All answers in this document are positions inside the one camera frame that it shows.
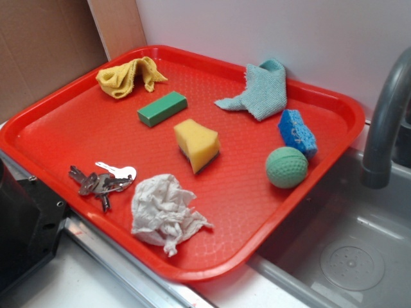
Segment yellow sponge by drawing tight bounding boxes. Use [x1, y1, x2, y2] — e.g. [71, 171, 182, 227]
[173, 119, 220, 174]

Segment blue sponge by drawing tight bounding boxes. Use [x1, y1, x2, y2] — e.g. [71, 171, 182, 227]
[277, 109, 318, 160]

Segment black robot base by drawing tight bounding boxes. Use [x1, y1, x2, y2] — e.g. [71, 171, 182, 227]
[1, 162, 67, 295]

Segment red plastic tray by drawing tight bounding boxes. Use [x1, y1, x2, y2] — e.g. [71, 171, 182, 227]
[1, 46, 365, 282]

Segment green rectangular block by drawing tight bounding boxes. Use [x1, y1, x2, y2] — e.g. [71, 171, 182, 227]
[137, 91, 188, 128]

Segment crumpled white paper towel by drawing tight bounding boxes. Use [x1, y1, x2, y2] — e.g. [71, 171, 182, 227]
[131, 174, 214, 257]

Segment green dimpled ball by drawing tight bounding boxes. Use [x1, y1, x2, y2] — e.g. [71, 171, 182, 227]
[265, 147, 308, 189]

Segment light blue cloth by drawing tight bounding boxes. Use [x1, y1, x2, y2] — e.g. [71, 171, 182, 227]
[215, 58, 287, 121]

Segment bunch of silver keys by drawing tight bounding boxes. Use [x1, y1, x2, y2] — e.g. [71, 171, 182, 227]
[69, 162, 137, 212]

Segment yellow cloth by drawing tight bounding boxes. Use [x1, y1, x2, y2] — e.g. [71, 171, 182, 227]
[96, 56, 168, 99]

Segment grey faucet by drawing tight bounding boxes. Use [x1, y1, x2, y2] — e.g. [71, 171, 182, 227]
[361, 48, 410, 189]

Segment grey sink basin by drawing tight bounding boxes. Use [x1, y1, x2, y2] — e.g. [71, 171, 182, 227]
[249, 150, 410, 307]

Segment brown cardboard panel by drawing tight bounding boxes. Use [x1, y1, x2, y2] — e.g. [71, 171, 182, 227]
[1, 1, 107, 122]

